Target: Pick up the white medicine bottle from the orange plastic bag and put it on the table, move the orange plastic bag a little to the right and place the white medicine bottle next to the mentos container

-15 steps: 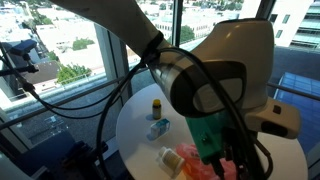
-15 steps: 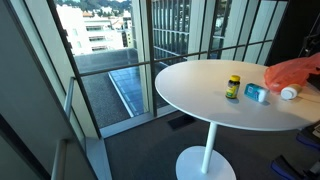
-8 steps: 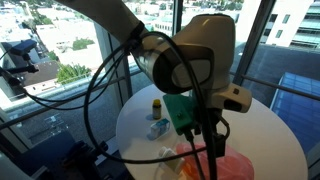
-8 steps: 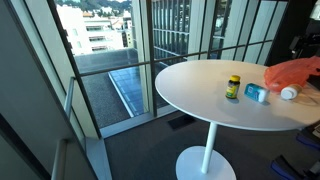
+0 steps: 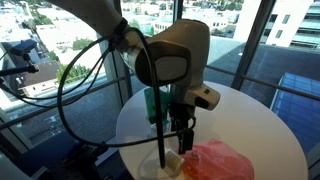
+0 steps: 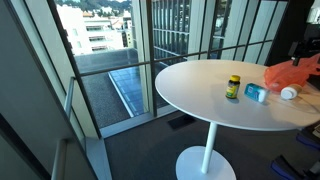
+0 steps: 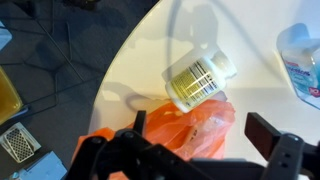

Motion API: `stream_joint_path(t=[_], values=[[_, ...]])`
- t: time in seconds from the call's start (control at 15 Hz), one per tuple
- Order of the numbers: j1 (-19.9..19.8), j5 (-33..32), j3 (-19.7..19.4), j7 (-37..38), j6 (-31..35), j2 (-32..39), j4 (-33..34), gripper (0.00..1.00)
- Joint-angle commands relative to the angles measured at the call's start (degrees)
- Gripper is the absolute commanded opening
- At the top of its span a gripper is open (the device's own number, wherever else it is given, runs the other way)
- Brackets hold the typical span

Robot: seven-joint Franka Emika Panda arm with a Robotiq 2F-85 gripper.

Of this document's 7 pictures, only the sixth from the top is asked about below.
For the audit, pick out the orange plastic bag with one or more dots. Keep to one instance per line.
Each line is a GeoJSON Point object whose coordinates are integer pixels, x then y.
{"type": "Point", "coordinates": [286, 75]}

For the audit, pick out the white bottle with yellow label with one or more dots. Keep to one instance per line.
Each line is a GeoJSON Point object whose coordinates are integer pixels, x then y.
{"type": "Point", "coordinates": [288, 92]}

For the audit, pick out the dark bottle with yellow cap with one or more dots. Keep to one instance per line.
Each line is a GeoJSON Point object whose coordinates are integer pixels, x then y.
{"type": "Point", "coordinates": [232, 88]}

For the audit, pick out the black floor vent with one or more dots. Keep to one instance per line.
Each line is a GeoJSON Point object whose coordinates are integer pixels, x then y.
{"type": "Point", "coordinates": [181, 122]}

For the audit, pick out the dark window railing bar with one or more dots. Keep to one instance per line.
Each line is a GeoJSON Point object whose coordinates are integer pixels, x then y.
{"type": "Point", "coordinates": [116, 67]}

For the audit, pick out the grey metal handrail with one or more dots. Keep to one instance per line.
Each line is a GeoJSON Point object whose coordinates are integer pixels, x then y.
{"type": "Point", "coordinates": [69, 98]}

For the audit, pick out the blue and black stand foot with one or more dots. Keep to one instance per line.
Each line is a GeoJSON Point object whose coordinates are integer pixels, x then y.
{"type": "Point", "coordinates": [308, 138]}
{"type": "Point", "coordinates": [283, 166]}

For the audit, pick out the dark window frame post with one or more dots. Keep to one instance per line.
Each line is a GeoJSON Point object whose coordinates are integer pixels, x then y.
{"type": "Point", "coordinates": [151, 50]}
{"type": "Point", "coordinates": [73, 63]}

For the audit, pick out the white table pedestal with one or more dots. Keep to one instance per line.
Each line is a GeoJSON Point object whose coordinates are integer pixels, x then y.
{"type": "Point", "coordinates": [209, 146]}

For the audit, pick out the black camera on stand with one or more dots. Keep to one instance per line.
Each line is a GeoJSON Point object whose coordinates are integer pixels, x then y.
{"type": "Point", "coordinates": [305, 48]}

